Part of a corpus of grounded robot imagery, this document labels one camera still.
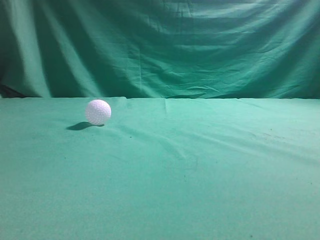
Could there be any white dimpled golf ball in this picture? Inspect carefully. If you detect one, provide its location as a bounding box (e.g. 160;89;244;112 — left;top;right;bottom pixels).
85;99;112;126

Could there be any green table cloth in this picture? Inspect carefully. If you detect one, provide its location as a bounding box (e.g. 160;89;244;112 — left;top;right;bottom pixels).
0;97;320;240

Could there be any green backdrop cloth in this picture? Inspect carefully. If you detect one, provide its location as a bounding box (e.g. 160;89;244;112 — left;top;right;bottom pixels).
0;0;320;99

